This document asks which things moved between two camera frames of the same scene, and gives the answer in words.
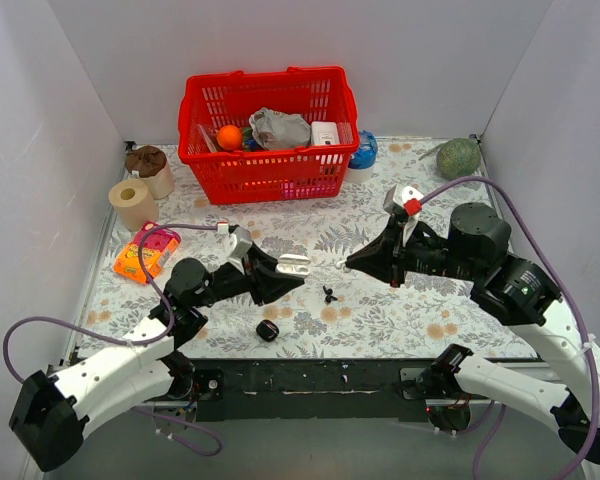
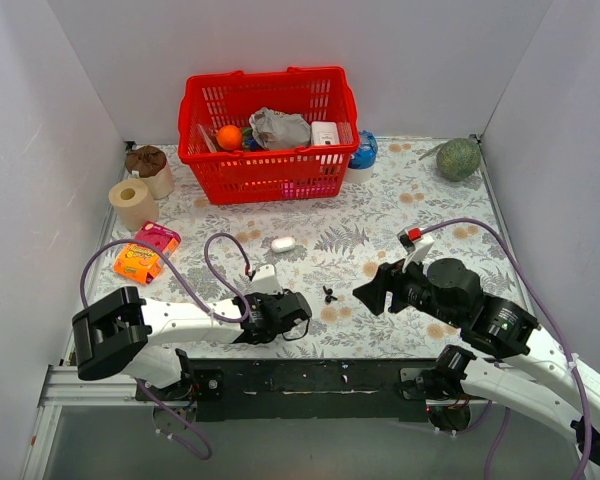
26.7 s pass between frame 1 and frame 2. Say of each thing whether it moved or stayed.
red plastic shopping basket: stayed
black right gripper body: moved
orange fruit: stayed
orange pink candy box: stayed
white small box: stayed
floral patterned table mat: stayed
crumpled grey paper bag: stayed
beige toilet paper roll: stayed
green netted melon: stayed
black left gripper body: moved
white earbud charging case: moved
